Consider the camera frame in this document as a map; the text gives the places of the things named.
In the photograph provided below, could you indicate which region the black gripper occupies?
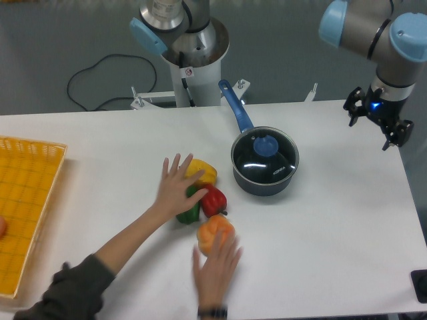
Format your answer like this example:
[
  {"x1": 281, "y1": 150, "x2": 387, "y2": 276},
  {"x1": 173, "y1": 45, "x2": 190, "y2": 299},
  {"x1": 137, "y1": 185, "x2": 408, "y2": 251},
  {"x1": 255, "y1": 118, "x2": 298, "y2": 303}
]
[{"x1": 343, "y1": 85, "x2": 414, "y2": 151}]

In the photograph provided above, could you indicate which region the yellow bell pepper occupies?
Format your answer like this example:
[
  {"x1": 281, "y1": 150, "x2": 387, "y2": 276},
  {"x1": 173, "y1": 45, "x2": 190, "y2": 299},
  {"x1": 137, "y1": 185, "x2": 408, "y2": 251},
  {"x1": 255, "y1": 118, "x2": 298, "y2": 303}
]
[{"x1": 185, "y1": 159, "x2": 218, "y2": 189}]

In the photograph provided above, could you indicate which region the red bell pepper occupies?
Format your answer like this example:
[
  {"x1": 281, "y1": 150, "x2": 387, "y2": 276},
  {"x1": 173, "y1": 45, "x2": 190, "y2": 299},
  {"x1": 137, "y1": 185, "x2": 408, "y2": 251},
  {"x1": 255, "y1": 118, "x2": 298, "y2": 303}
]
[{"x1": 201, "y1": 184, "x2": 228, "y2": 218}]

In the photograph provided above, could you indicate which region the orange bell pepper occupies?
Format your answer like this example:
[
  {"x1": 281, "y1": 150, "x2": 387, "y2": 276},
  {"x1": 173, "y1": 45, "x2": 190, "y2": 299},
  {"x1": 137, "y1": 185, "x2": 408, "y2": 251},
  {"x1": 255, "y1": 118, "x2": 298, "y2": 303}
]
[{"x1": 197, "y1": 215, "x2": 235, "y2": 257}]

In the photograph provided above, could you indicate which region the green bell pepper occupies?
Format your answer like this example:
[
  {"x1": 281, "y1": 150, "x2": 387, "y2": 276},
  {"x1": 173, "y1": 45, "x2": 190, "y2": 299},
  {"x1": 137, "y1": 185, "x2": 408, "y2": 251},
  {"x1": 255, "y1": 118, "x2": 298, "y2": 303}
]
[{"x1": 176, "y1": 185, "x2": 200, "y2": 225}]

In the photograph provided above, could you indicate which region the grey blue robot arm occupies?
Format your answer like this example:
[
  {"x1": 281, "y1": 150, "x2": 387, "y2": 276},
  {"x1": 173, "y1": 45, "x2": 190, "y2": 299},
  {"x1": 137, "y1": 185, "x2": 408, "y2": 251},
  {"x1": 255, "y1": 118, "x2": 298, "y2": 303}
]
[{"x1": 129, "y1": 1, "x2": 426, "y2": 147}]

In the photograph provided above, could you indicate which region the glass lid blue knob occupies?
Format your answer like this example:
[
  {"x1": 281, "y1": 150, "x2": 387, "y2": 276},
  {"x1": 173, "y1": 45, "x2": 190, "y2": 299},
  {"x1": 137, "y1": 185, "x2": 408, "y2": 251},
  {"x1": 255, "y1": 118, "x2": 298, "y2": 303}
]
[{"x1": 231, "y1": 127, "x2": 299, "y2": 185}]

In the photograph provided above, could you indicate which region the person left hand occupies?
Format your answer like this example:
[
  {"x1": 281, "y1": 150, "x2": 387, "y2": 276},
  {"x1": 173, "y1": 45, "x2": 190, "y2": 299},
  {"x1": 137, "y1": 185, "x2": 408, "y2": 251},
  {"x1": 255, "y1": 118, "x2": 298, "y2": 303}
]
[{"x1": 152, "y1": 153, "x2": 207, "y2": 222}]

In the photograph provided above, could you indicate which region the person right hand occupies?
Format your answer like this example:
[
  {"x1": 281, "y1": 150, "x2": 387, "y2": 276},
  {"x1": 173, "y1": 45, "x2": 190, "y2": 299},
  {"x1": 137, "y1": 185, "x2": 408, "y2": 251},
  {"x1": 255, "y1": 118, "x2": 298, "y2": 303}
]
[{"x1": 192, "y1": 231, "x2": 242, "y2": 309}]

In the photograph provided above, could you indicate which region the dark blue saucepan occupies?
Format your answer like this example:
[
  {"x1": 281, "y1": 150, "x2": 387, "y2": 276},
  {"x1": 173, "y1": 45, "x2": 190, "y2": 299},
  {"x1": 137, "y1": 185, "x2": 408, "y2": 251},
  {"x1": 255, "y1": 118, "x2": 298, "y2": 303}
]
[{"x1": 218, "y1": 79, "x2": 300, "y2": 197}]

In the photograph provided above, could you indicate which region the black device table corner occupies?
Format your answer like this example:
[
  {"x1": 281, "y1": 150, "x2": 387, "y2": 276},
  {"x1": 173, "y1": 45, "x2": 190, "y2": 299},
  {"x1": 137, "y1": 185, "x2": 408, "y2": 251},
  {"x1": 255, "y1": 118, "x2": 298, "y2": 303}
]
[{"x1": 410, "y1": 269, "x2": 427, "y2": 303}]

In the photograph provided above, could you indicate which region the black wristwatch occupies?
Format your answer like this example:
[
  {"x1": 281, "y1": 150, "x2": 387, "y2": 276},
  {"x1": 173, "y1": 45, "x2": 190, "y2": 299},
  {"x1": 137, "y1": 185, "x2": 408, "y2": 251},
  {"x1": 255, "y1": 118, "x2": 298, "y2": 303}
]
[{"x1": 197, "y1": 306, "x2": 228, "y2": 319}]

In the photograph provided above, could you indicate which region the yellow wicker basket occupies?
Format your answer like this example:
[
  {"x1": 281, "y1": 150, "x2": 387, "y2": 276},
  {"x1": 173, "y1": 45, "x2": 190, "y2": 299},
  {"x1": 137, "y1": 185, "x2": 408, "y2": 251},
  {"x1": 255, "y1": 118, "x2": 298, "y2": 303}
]
[{"x1": 1, "y1": 136, "x2": 67, "y2": 299}]

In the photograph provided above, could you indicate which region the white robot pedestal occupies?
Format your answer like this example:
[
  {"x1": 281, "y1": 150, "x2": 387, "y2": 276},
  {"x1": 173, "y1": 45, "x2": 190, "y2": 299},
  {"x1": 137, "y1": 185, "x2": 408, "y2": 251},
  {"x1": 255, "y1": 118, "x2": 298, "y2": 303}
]
[{"x1": 162, "y1": 17, "x2": 230, "y2": 107}]

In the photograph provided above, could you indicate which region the metal table clamp bracket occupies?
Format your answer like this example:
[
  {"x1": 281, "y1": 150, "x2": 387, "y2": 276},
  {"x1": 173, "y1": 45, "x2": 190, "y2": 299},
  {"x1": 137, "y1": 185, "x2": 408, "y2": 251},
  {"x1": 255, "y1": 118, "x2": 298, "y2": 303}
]
[{"x1": 130, "y1": 86, "x2": 177, "y2": 110}]

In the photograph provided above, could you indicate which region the black floor cable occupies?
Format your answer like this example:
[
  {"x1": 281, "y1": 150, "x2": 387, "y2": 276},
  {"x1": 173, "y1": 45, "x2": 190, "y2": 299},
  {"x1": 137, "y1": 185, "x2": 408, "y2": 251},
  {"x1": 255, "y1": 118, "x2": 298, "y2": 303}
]
[{"x1": 67, "y1": 53, "x2": 157, "y2": 112}]

